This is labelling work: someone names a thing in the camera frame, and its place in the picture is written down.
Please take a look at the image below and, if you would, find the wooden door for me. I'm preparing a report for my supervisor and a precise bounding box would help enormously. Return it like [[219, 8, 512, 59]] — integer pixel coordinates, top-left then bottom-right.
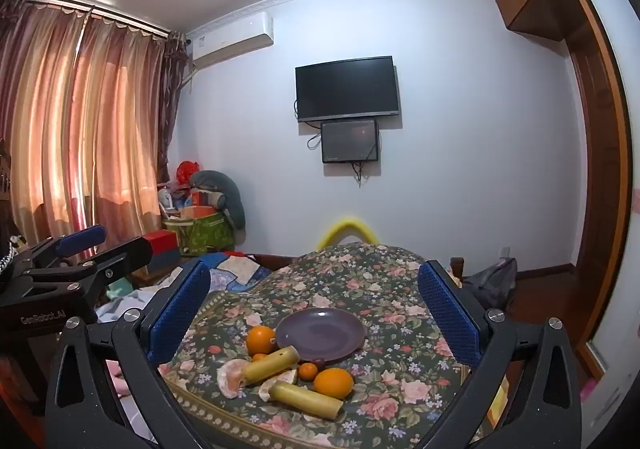
[[552, 0, 632, 380]]

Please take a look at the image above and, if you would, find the purple plate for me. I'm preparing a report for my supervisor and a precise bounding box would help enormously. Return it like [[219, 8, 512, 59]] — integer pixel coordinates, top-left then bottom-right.
[[275, 307, 367, 363]]

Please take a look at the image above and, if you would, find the dark grey box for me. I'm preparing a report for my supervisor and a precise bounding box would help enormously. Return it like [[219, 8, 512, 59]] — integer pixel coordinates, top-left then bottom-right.
[[146, 249, 182, 276]]

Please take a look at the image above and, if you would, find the blue patchwork quilt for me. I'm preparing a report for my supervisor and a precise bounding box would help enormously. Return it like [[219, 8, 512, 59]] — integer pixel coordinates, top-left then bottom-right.
[[199, 251, 274, 296]]

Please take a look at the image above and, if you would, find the small black monitor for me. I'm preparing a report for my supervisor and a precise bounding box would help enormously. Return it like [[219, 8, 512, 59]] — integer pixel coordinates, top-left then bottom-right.
[[320, 118, 379, 164]]

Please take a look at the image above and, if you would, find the grey backpack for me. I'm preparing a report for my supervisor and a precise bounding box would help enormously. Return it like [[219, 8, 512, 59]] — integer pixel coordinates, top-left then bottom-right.
[[462, 256, 519, 311]]

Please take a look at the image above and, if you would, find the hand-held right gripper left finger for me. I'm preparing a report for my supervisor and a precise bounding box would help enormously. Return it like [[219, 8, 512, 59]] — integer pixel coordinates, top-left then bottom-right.
[[44, 259, 213, 449]]

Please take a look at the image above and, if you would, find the floral tablecloth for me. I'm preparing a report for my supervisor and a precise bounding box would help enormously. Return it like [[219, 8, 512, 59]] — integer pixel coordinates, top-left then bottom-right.
[[159, 243, 507, 449]]

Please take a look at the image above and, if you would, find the brown side curtain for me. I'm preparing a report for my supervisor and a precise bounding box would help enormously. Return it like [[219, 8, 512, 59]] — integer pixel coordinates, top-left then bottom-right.
[[156, 30, 190, 186]]

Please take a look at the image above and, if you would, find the red plastic bag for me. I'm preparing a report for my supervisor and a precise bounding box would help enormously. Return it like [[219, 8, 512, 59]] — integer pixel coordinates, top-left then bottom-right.
[[176, 160, 204, 186]]

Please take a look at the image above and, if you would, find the black television cable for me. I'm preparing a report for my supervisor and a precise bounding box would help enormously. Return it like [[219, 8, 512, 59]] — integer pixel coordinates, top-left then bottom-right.
[[293, 99, 324, 150]]

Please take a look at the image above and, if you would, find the pink curtain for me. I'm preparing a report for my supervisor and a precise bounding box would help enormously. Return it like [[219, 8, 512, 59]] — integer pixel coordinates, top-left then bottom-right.
[[0, 0, 172, 280]]

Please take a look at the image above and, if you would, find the white cloth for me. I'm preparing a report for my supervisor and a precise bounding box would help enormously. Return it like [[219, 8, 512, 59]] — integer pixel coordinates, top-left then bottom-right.
[[94, 279, 166, 331]]

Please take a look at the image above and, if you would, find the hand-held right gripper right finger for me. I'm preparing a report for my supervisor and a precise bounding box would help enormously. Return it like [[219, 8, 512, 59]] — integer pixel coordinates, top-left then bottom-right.
[[417, 259, 584, 449]]

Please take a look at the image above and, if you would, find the curtain rail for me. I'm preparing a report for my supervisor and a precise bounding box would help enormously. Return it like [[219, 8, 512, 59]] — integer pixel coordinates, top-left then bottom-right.
[[4, 0, 187, 38]]

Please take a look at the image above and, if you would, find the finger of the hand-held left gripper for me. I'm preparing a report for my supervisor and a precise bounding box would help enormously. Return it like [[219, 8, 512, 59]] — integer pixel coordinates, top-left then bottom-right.
[[20, 234, 154, 291], [17, 224, 107, 272]]

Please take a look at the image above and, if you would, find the large orange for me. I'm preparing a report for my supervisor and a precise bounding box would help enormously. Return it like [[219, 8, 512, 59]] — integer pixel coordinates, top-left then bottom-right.
[[313, 367, 355, 400], [245, 325, 278, 356]]

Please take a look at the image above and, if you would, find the wall-mounted black television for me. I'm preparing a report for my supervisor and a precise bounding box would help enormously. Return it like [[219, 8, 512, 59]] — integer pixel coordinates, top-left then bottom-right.
[[295, 56, 402, 123]]

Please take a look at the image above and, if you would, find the green bag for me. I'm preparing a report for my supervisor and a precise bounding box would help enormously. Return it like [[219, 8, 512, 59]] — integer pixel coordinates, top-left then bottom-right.
[[162, 213, 236, 258]]

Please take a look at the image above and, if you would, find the white air conditioner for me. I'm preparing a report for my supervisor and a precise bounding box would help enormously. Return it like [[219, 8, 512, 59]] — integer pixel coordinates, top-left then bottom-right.
[[187, 11, 276, 70]]

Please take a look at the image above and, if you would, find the grey plush pillow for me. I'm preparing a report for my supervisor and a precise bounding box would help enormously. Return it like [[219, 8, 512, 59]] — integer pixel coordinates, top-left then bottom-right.
[[189, 170, 247, 230]]

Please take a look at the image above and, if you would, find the yellow foam tube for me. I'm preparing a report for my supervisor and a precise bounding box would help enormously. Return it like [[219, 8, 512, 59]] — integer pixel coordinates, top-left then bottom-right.
[[316, 216, 380, 250]]

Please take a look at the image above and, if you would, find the red box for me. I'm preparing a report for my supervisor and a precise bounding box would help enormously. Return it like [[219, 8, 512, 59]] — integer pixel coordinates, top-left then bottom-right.
[[142, 230, 180, 255]]

